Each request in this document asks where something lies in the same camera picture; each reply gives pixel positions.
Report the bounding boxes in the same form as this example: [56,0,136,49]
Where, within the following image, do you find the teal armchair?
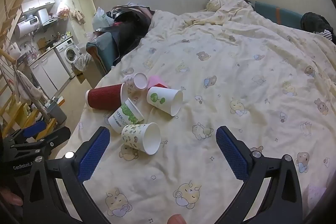
[86,31,118,75]

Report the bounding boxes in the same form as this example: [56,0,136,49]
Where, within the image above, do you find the white plastic bag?
[92,7,115,31]

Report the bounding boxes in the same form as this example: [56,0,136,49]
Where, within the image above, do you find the white washing machine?
[55,38,82,79]

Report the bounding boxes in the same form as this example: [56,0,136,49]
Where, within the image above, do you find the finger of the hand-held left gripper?
[8,120,48,147]
[10,126,72,160]

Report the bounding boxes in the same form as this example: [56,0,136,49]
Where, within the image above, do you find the dark clothes pile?
[112,5,156,67]

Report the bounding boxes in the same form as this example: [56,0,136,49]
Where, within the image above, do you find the wooden stair railing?
[0,0,57,140]

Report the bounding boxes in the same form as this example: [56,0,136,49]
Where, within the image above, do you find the white water heater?
[14,15,42,39]

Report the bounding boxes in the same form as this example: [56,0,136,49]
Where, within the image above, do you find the white wall cabinet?
[21,0,55,13]

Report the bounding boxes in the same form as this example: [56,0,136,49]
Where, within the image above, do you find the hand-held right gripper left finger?
[22,126,111,224]

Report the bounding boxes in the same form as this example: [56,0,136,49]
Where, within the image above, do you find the person's left hand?
[0,186,24,206]

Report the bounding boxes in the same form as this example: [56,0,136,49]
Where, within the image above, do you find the green label white paper cup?
[108,98,145,134]

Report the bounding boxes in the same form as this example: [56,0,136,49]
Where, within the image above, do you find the bear print paper cup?
[121,122,161,156]

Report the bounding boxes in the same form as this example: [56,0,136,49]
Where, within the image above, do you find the hanging beige towel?
[15,70,44,104]

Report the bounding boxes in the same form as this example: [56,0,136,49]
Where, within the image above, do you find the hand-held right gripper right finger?
[214,126,311,224]

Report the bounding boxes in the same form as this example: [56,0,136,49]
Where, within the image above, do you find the range hood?
[38,8,60,27]

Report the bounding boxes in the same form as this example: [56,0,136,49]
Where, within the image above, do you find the person's right hand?
[168,214,184,224]

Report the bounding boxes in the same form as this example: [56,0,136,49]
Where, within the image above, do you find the black garment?
[301,12,334,33]

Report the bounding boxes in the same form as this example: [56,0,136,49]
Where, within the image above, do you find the tall white cabinet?
[60,0,80,17]

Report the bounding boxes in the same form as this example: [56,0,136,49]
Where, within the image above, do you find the green leaf white paper cup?
[146,86,183,117]

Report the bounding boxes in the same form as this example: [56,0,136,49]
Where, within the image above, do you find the red ribbed paper cup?
[85,84,128,110]

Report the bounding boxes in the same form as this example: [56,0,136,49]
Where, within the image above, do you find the striped cloth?
[318,29,336,42]

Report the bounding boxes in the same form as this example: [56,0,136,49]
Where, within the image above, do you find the white base cabinet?
[28,49,67,92]

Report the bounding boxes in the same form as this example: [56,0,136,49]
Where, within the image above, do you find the small printed white paper cup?
[123,72,148,90]

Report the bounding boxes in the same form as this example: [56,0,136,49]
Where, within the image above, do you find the cardboard box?
[73,69,88,84]

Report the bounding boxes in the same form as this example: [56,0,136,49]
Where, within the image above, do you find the grey trash bin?
[46,101,68,125]

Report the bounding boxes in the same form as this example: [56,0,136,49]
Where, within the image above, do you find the pink paper cup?
[147,76,170,90]

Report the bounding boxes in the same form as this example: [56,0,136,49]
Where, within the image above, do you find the teal pillow with orange stripe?
[254,1,303,29]

